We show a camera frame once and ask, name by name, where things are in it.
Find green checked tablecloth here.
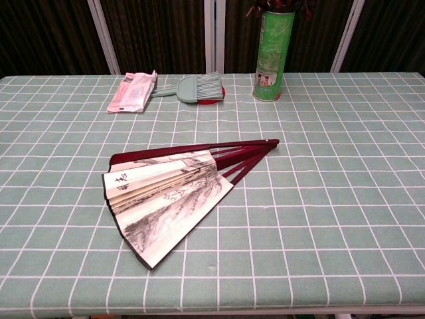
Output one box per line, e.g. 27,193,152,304
0,72,425,315

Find paper folding fan red ribs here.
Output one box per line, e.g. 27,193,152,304
102,138,280,270

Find dark folding screen panel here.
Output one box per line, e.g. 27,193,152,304
331,0,425,74
0,0,120,78
215,0,366,74
94,0,213,74

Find red round disc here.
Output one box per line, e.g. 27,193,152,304
195,84,227,106

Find dark red artificial plant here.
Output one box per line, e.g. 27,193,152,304
245,0,315,23

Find green cylindrical can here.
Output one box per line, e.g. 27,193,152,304
252,9,296,102

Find teal hand brush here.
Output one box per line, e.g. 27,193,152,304
151,71,222,103

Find pink white wet wipes pack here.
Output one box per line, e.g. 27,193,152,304
106,69,159,114

